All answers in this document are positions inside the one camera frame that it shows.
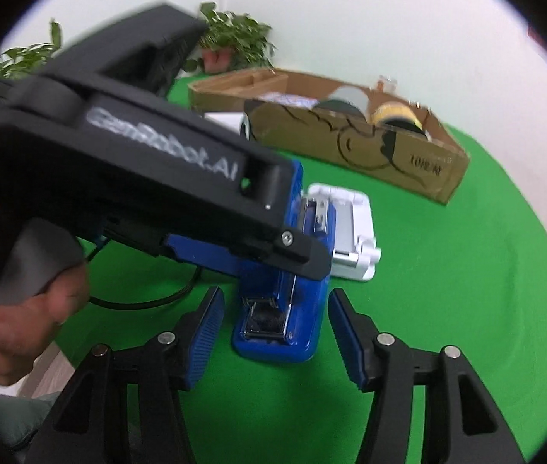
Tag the yellow tape roll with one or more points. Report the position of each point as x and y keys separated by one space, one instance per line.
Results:
x=398 y=115

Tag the white plastic holder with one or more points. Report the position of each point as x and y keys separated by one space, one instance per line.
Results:
x=355 y=253

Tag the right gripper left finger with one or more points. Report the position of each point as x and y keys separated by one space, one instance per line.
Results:
x=88 y=422

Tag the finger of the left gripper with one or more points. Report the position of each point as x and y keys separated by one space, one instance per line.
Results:
x=297 y=251
x=216 y=258

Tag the blue stapler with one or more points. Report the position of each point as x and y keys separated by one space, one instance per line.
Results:
x=281 y=314

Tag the colourful booklet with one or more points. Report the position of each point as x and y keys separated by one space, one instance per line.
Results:
x=289 y=100

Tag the green table cloth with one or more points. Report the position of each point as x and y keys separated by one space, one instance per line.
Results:
x=471 y=273

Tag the black camera box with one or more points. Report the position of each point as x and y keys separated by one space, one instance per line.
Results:
x=146 y=50

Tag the green leafy plant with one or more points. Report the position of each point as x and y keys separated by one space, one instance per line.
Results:
x=19 y=61

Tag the grey tape roll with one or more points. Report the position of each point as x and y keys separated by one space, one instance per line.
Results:
x=347 y=99

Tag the person's left hand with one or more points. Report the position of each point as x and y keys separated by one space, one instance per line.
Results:
x=42 y=284

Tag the brown cardboard box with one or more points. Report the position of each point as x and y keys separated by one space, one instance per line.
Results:
x=430 y=164

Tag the potted plant in red pot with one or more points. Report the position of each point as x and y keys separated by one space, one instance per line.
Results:
x=232 y=41

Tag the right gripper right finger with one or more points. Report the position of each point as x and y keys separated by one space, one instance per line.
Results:
x=462 y=421

